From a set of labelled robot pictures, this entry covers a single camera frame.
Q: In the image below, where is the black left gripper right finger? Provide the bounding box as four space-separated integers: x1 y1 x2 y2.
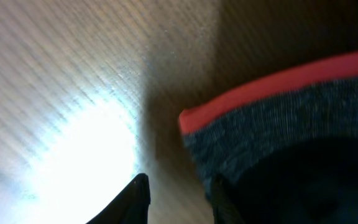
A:
210 175 245 224

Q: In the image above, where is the black leggings red waistband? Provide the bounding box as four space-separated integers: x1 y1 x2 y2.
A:
179 52 358 223

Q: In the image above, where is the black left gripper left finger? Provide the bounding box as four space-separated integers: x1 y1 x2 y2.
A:
87 173 150 224

